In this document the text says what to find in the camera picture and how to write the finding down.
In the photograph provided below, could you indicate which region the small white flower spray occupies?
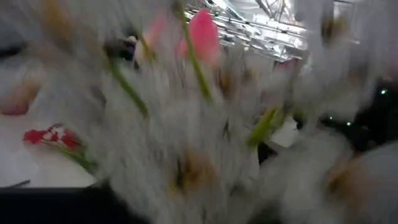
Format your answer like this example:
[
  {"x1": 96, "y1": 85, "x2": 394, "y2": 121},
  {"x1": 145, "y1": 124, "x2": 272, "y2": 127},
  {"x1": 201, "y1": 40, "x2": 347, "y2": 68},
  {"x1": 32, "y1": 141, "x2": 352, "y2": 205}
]
[{"x1": 0, "y1": 0, "x2": 398, "y2": 224}]

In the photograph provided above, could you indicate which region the pink tulip with green stem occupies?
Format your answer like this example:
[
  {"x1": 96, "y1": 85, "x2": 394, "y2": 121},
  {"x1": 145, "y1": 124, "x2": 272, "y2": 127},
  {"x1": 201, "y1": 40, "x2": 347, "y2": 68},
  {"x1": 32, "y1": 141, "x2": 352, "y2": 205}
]
[
  {"x1": 177, "y1": 7, "x2": 220, "y2": 66},
  {"x1": 136, "y1": 12, "x2": 169, "y2": 60}
]

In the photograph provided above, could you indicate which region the dark tulip with green stem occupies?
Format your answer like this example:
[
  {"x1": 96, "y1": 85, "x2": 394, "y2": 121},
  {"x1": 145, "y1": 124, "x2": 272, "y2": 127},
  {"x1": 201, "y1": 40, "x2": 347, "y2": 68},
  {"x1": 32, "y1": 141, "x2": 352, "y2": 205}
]
[{"x1": 104, "y1": 35, "x2": 139, "y2": 62}]

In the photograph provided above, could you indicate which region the small red flower spray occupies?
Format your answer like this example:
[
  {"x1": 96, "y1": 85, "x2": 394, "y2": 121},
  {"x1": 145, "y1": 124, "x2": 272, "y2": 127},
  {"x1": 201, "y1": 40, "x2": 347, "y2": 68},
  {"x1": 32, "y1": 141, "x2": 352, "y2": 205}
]
[{"x1": 23, "y1": 123, "x2": 98, "y2": 172}]

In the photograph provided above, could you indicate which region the black table frame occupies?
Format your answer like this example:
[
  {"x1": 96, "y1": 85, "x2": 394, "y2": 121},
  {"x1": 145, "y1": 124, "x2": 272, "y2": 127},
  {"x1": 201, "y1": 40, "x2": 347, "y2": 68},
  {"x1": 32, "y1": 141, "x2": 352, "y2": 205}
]
[{"x1": 0, "y1": 179, "x2": 150, "y2": 224}]

